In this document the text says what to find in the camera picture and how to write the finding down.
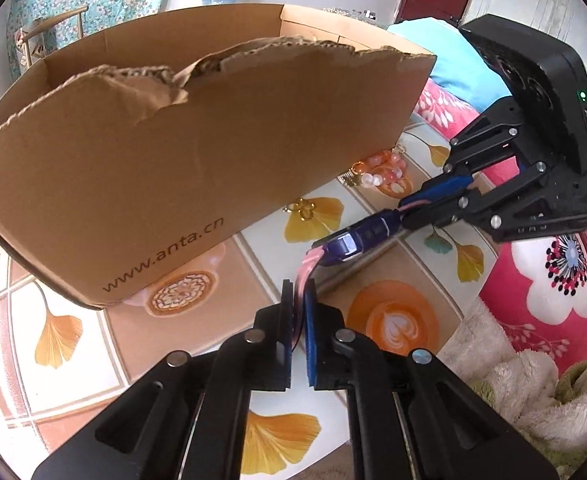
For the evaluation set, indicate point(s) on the light blue pillow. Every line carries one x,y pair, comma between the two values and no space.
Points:
453,65

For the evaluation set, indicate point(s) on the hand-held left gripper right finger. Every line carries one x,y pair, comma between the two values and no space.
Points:
312,340

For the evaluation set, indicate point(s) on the pink floral blanket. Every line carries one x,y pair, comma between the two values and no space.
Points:
533,280

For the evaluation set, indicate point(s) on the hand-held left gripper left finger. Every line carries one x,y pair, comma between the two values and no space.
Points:
287,325

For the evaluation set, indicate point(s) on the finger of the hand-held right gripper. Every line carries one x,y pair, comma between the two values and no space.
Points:
463,207
448,185

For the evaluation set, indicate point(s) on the gold hair clip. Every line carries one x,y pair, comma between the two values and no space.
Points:
301,206

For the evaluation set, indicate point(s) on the wooden chair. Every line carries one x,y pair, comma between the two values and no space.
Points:
48,25

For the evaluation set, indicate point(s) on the white fluffy blanket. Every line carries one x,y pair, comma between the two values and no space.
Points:
498,360

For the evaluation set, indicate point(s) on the torn cardboard box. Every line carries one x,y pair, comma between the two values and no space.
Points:
173,185

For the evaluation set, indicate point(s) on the leaf print tablecloth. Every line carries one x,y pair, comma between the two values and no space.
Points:
123,350

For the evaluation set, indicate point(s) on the small gold charm jewelry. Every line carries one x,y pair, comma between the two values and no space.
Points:
348,179

